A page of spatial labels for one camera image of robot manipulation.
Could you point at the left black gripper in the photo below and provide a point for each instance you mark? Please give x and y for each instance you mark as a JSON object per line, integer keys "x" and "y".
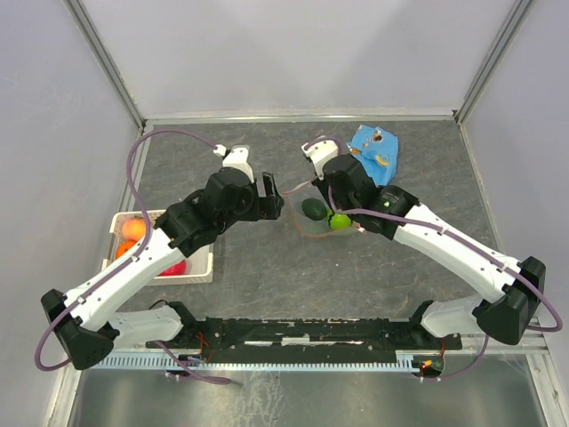
{"x": 263, "y": 208}

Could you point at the clear zip bag orange zipper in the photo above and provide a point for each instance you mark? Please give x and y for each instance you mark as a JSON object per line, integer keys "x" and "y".
{"x": 307, "y": 228}

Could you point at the green watermelon toy ball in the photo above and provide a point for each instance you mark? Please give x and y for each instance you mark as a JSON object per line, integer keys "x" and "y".
{"x": 338, "y": 221}

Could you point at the dark green avocado toy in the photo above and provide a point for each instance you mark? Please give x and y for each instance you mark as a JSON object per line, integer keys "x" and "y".
{"x": 314, "y": 209}

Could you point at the white perforated plastic basket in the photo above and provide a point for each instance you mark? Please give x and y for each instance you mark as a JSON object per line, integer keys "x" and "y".
{"x": 199, "y": 265}

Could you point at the red apple toy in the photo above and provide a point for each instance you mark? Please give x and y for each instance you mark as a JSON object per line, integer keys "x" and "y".
{"x": 178, "y": 269}

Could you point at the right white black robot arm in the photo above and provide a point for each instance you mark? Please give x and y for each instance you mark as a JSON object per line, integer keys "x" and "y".
{"x": 507, "y": 290}

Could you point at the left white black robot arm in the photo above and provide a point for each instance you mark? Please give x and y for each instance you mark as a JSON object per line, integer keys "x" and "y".
{"x": 86, "y": 320}

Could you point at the blue patterned cloth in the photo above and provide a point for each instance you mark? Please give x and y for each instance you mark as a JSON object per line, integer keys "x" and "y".
{"x": 377, "y": 151}

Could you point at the peach toy fruit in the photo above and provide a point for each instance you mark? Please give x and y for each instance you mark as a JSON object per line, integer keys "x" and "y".
{"x": 134, "y": 229}

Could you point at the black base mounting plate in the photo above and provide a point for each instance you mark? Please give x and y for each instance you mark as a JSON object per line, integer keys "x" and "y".
{"x": 307, "y": 341}

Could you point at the orange toy fruit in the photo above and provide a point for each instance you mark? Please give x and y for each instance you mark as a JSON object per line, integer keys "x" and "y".
{"x": 124, "y": 248}

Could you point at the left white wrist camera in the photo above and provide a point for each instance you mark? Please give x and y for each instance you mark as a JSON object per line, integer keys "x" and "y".
{"x": 235, "y": 157}

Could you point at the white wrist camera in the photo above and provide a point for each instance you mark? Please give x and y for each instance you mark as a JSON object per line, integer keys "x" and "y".
{"x": 235, "y": 157}
{"x": 320, "y": 151}

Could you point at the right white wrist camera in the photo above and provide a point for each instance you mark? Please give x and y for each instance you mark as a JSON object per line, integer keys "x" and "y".
{"x": 320, "y": 151}

